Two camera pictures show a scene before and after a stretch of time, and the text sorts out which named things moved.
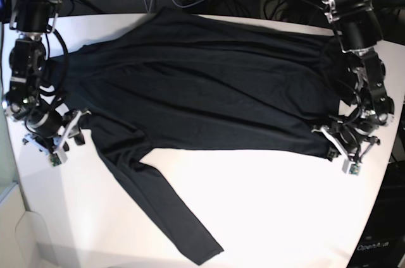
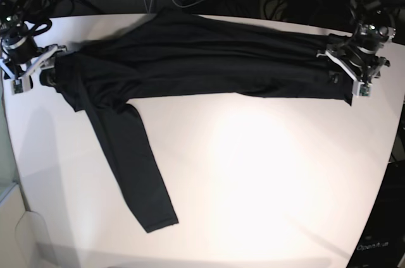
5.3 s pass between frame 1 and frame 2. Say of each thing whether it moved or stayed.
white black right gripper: moved
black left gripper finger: moved
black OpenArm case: stayed
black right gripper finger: moved
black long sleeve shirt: moved
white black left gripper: moved
